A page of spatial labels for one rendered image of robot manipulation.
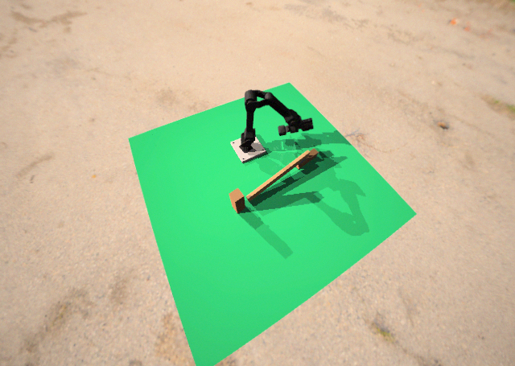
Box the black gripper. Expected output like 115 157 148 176
278 125 287 136

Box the long wooden rail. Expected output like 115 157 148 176
246 150 310 202

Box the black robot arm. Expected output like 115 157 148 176
239 89 313 153

